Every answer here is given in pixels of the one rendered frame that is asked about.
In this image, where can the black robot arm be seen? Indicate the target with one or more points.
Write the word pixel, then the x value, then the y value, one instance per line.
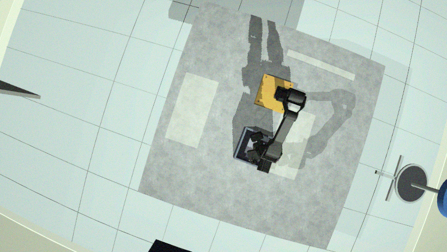
pixel 272 152

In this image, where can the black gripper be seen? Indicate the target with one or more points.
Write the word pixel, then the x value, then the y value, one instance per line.
pixel 257 137

